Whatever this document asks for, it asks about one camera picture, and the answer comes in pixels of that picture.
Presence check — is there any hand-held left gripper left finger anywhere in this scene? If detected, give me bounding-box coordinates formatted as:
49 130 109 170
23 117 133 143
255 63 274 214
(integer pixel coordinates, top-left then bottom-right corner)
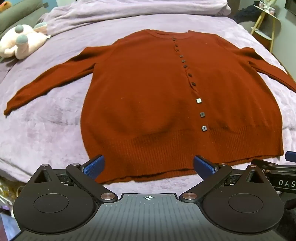
30 154 118 205

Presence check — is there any yellow side table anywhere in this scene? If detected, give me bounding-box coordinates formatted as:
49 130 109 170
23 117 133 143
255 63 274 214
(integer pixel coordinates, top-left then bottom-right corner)
250 5 282 53

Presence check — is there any rust red knit cardigan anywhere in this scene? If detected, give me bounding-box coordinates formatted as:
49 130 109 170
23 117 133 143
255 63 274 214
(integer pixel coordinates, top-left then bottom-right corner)
3 29 296 184

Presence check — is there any pink plush toy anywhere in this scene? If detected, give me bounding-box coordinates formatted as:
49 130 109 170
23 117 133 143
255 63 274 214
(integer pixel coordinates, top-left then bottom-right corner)
0 22 51 61

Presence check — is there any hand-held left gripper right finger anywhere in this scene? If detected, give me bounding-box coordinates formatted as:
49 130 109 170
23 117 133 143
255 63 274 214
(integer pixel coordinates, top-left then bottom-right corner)
179 155 269 205

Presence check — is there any floral patterned cloth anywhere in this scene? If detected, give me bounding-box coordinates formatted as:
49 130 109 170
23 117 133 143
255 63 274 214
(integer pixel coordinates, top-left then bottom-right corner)
0 177 22 219

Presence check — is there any grey green headboard cushion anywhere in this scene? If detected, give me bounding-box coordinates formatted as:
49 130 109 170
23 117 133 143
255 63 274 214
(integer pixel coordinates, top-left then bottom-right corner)
0 0 49 35

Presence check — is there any dark cloth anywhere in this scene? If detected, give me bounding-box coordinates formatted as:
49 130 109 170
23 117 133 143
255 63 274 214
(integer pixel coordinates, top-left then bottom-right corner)
235 6 261 24

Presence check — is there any purple duvet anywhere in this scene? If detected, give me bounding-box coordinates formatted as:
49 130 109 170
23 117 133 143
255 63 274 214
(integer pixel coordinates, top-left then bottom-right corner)
35 0 232 37

